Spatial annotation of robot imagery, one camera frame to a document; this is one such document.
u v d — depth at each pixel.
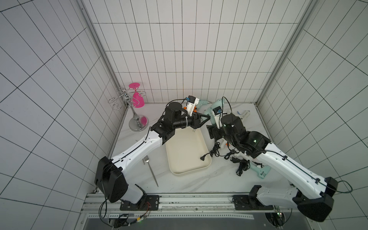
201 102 1.19
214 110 0.59
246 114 1.08
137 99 1.01
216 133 0.61
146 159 0.88
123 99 0.85
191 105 0.63
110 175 0.40
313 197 0.39
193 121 0.62
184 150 0.90
